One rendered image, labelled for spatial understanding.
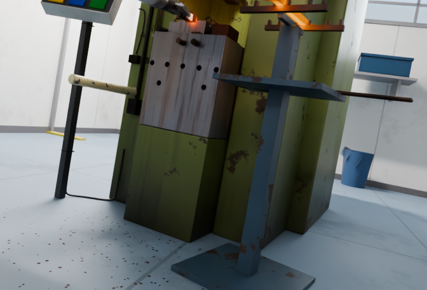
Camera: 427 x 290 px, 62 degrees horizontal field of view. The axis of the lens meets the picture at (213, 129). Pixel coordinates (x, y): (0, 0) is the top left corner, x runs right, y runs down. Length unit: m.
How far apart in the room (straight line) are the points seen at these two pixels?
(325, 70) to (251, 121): 0.60
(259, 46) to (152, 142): 0.67
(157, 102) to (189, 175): 0.38
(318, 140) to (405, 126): 3.33
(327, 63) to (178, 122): 0.92
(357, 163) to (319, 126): 2.69
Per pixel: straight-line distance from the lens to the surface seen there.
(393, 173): 5.28
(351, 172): 4.71
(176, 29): 1.77
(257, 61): 1.70
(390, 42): 5.39
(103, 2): 1.89
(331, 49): 2.09
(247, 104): 1.68
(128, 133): 2.03
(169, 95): 1.65
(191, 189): 1.58
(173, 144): 1.62
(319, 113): 2.04
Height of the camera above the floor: 0.57
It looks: 2 degrees down
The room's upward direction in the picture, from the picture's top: 10 degrees clockwise
